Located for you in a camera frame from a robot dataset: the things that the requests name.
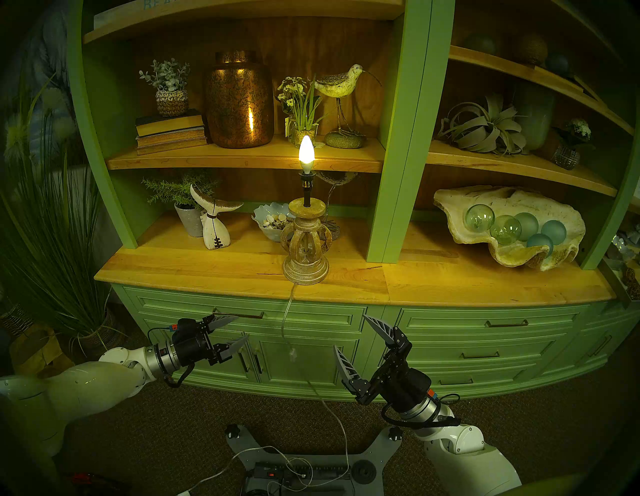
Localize frosted teal glass ball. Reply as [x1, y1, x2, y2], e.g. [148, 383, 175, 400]
[541, 220, 568, 246]
[514, 212, 540, 241]
[526, 233, 555, 257]

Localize large copper vase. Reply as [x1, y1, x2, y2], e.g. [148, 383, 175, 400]
[202, 50, 275, 149]

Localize white whale tail figurine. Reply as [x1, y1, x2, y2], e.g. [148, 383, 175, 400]
[190, 184, 244, 251]

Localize tall green glass vase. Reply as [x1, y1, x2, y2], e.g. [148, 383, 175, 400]
[515, 82, 557, 151]

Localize green wooden shelf cabinet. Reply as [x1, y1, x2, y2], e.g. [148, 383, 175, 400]
[67, 0, 640, 403]

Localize clear lamp cable with switch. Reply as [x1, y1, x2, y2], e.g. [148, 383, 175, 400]
[280, 282, 351, 483]

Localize giant clam shell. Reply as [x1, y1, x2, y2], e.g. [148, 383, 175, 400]
[433, 185, 587, 272]

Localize thin white power cable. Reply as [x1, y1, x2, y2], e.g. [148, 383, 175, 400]
[177, 445, 321, 496]

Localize long-legged brown bird figurine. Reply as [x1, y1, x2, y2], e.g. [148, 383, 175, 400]
[316, 171, 358, 241]

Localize carved wooden table lamp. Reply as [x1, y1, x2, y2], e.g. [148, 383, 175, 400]
[280, 171, 333, 286]

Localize brown paper bag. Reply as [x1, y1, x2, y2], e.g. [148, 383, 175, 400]
[9, 324, 76, 373]

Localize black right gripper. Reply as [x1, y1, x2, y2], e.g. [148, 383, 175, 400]
[333, 314, 433, 413]

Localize black power strip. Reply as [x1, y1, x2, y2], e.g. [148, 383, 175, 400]
[252, 461, 353, 488]

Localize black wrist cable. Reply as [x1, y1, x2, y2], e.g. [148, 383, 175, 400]
[147, 325, 196, 388]
[381, 392, 463, 428]

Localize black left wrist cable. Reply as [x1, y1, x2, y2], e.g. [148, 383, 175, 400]
[147, 325, 196, 388]

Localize dark teal decorative ball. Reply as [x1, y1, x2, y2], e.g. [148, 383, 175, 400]
[545, 50, 571, 77]

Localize clear green glass ball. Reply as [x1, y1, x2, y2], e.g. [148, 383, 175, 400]
[490, 215, 522, 245]
[464, 204, 496, 233]

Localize white beach sign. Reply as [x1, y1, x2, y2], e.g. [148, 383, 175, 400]
[92, 0, 166, 28]

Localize woven brown decorative ball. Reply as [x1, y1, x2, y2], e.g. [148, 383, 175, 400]
[512, 31, 549, 66]

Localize tall grass plant with flowers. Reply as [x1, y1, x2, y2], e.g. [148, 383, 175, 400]
[0, 75, 131, 358]

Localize shell bowl with pebbles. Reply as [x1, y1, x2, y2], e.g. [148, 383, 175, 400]
[251, 202, 296, 243]

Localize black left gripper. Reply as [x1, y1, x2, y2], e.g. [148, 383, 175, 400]
[172, 315, 250, 367]

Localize side shelf with trinkets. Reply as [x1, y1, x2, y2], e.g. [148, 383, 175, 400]
[600, 225, 640, 306]

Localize candle-shaped light bulb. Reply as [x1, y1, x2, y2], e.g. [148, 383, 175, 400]
[298, 135, 316, 174]

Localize pale air plant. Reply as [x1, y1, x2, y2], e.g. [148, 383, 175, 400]
[439, 92, 528, 156]

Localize striped woven basket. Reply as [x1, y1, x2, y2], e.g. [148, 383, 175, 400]
[0, 301, 32, 338]

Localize dark green decorative ball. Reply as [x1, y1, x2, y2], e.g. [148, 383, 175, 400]
[462, 32, 498, 56]

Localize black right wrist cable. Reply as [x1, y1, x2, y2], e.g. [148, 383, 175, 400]
[381, 392, 463, 428]

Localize speckled bird figurine on stone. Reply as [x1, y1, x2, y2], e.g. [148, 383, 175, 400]
[314, 64, 383, 150]

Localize glass vase with white flowers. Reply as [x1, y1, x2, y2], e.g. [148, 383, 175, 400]
[277, 76, 323, 149]

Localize fern in grey pot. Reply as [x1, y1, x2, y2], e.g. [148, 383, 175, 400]
[141, 174, 221, 238]

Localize small plant in glass vase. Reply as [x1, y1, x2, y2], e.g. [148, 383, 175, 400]
[551, 118, 593, 171]

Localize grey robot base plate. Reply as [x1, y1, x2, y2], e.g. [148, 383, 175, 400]
[224, 424, 403, 496]

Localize small plant in woven pot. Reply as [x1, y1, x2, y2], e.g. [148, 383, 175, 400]
[139, 58, 192, 118]

